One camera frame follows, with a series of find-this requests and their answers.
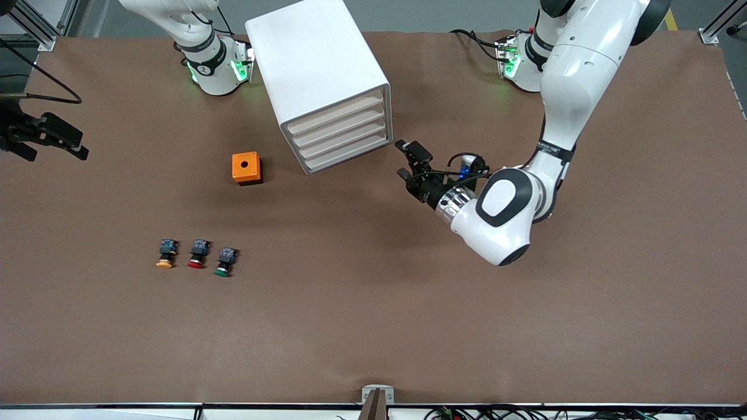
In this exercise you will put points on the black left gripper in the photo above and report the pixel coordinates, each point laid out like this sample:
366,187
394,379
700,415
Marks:
430,189

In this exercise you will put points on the cream cabinet drawer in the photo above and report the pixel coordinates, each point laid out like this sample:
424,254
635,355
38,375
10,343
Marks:
341,127
349,151
344,140

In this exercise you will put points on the white drawer cabinet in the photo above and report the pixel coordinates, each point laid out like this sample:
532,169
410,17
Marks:
315,64

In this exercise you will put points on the orange box with hole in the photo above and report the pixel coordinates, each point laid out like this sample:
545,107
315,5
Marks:
245,166

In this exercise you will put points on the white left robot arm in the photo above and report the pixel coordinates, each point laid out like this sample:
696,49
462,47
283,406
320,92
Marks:
575,76

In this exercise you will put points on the red push button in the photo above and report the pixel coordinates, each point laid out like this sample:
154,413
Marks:
198,254

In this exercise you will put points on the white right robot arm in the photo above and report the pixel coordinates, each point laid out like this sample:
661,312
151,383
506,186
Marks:
204,64

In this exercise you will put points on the yellow push button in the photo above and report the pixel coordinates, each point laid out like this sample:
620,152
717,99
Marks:
166,254

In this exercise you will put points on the aluminium frame post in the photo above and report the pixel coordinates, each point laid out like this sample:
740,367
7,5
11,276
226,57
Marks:
44,32
715,29

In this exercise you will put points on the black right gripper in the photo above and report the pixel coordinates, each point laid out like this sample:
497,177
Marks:
17,132

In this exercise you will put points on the green push button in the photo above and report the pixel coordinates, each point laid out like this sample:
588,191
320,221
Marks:
225,261

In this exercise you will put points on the brown wedge post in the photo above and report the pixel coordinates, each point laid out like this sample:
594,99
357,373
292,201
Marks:
374,408

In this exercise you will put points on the grey metal edge bracket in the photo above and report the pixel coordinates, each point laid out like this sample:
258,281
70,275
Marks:
378,394

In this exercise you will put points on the grey plastic tray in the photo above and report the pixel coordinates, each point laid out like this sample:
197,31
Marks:
335,115

